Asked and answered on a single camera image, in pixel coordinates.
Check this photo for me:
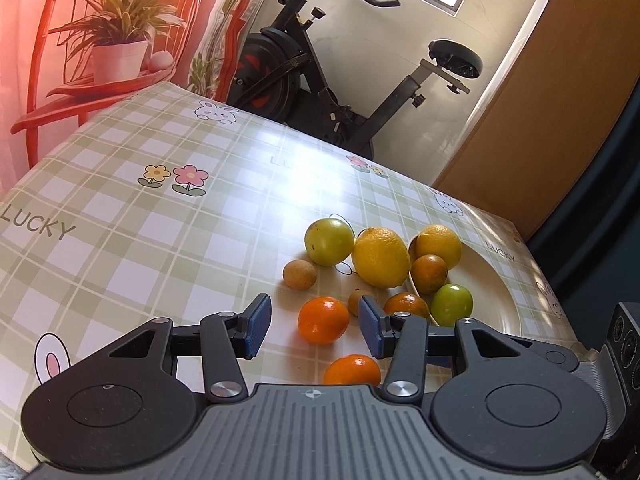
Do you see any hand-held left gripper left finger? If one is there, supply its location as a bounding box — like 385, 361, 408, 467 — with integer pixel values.
107, 294, 273, 404

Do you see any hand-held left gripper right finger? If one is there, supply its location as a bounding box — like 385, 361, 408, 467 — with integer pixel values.
359, 295, 533, 404

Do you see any small brown longan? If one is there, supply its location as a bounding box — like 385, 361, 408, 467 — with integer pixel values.
282, 259, 317, 291
348, 287, 371, 317

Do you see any green-tinged orange tangerine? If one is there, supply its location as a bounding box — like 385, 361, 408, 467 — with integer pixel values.
410, 254, 448, 295
382, 291, 431, 321

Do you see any bright orange tangerine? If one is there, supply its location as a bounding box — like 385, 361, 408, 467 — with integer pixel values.
298, 296, 350, 345
323, 354, 382, 387

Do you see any yellow lemon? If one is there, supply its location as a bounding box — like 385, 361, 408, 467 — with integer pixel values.
351, 227, 412, 289
409, 224, 462, 271

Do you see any round green fruit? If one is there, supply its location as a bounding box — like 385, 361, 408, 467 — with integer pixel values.
305, 217, 355, 267
431, 283, 472, 327

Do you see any cream round plate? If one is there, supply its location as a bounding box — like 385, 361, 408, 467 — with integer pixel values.
404, 230, 523, 348

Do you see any checked bunny print tablecloth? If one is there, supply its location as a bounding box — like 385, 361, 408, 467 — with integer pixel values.
0, 82, 581, 466

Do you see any dark teal curtain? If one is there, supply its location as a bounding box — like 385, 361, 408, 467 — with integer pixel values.
520, 85, 640, 311

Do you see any wooden panel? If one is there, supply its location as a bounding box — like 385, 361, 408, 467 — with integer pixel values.
432, 10, 633, 241

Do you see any black exercise bike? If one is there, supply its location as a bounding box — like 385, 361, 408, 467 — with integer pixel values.
227, 0, 485, 158

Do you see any printed wall tapestry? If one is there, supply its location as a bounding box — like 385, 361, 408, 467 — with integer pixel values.
0, 0, 281, 186

